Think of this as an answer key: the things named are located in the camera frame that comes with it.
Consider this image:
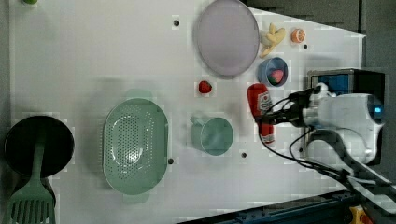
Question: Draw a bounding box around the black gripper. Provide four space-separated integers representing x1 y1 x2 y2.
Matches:
257 88 314 127

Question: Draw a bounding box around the green toy at edge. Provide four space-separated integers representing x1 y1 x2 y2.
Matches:
23 0 38 4

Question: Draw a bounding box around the red plush ketchup bottle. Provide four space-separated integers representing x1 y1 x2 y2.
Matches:
247 83 275 145

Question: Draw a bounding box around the green oval strainer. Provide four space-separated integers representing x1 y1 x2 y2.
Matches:
102 89 169 203

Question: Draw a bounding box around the orange slice toy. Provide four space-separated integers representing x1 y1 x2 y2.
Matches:
290 29 306 43

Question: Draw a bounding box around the green slotted spatula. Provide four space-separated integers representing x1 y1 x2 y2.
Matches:
1 133 56 224

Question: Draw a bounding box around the yellow clamp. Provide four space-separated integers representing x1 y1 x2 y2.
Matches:
349 205 374 224

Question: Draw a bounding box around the red plush strawberry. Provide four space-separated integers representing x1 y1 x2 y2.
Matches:
198 80 212 94

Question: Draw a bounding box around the lilac plate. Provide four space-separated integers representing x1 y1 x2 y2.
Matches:
195 0 260 76

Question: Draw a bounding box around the pink plush strawberry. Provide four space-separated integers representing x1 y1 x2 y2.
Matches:
268 69 284 85

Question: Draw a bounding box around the blue rail frame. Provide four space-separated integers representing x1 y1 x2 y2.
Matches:
177 189 396 224

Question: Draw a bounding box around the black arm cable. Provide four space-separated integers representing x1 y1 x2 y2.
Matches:
257 96 396 188

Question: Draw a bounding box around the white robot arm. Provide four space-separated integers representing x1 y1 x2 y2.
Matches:
247 83 395 222

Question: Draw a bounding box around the green mug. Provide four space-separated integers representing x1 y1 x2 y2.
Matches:
190 117 233 156

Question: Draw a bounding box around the black pot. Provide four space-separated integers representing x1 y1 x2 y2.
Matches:
4 116 75 178

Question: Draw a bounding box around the blue bowl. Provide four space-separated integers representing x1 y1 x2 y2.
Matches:
257 57 289 87

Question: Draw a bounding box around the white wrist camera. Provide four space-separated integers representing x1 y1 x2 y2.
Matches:
310 82 336 104

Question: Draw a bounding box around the yellow plush banana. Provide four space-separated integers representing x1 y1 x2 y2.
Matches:
260 23 286 59

